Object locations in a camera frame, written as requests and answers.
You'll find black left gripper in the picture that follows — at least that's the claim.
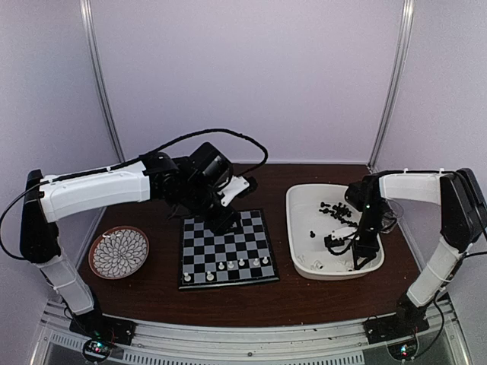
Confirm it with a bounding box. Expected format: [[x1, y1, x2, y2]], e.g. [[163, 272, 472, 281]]
[[180, 180, 243, 236]]

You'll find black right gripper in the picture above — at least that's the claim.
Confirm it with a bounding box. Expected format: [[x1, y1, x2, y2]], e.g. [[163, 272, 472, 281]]
[[352, 202, 387, 271]]

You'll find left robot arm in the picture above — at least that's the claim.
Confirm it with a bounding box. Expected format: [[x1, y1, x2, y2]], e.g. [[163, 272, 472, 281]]
[[20, 142, 249, 338]]

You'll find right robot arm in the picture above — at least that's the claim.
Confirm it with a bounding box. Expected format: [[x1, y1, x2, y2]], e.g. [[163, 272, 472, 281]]
[[344, 168, 486, 336]]

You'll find cluster of white chess pieces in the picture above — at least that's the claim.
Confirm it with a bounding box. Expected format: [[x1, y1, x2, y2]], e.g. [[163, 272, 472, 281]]
[[298, 255, 354, 273]]

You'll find pile of black chess pieces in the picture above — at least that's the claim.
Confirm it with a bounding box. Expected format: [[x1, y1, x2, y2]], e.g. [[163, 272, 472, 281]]
[[319, 202, 358, 227]]

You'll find right circuit board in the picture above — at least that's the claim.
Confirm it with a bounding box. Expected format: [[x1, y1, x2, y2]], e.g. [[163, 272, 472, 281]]
[[387, 339, 419, 361]]

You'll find circuit board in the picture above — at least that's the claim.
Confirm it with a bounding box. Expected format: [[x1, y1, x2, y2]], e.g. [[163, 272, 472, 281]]
[[387, 339, 419, 361], [81, 339, 115, 362]]

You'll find left circuit board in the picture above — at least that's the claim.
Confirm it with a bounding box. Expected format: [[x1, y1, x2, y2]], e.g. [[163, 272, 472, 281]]
[[81, 339, 115, 362]]

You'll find white piece showing black base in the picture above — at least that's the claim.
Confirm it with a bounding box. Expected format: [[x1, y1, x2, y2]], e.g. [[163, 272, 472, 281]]
[[311, 260, 324, 271]]

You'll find black white chessboard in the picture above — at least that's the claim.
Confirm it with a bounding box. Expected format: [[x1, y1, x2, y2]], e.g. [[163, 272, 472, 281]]
[[178, 208, 279, 290]]

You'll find clear plastic cup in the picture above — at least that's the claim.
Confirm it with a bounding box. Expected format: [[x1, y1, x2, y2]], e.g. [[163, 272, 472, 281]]
[[380, 201, 404, 234]]

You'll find white plastic tub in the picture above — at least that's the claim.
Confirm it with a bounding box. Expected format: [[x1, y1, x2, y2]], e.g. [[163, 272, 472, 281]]
[[286, 183, 385, 281]]

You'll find patterned ceramic plate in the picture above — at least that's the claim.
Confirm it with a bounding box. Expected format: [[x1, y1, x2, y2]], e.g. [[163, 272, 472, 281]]
[[88, 226, 149, 280]]

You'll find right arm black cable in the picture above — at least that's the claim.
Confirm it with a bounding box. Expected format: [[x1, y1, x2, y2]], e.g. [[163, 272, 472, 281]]
[[326, 235, 361, 258]]

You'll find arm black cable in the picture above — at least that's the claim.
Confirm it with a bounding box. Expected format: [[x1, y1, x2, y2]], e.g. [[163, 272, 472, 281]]
[[326, 235, 361, 258], [0, 128, 269, 262]]

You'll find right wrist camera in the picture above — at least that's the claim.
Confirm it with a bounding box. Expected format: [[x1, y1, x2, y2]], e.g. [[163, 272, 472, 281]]
[[324, 227, 357, 249]]

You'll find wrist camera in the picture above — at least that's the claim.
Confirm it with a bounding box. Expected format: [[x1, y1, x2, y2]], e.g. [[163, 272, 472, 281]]
[[217, 176, 258, 207], [324, 227, 357, 249]]

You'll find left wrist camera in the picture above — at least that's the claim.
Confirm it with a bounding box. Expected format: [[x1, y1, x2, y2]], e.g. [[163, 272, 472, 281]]
[[217, 176, 258, 207]]

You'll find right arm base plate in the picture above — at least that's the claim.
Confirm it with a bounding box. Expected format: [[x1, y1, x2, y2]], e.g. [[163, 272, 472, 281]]
[[363, 316, 430, 344]]

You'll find aluminium front rail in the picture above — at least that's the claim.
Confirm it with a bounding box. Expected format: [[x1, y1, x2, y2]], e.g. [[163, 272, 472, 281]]
[[30, 298, 467, 365]]

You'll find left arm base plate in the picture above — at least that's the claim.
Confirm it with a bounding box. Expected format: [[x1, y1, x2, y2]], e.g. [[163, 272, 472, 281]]
[[69, 311, 136, 345]]

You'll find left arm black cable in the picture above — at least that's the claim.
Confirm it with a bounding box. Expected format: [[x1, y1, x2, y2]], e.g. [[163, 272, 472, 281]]
[[0, 128, 269, 262]]

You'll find left aluminium frame post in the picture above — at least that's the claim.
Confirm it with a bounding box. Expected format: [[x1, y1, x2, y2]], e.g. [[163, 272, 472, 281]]
[[78, 0, 129, 170]]

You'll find aluminium frame post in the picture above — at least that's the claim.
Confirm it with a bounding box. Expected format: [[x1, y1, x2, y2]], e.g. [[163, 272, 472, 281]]
[[78, 0, 129, 170], [368, 0, 415, 171]]

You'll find right aluminium frame post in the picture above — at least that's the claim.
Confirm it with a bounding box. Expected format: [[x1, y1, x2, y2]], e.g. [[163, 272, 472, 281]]
[[368, 0, 415, 171]]

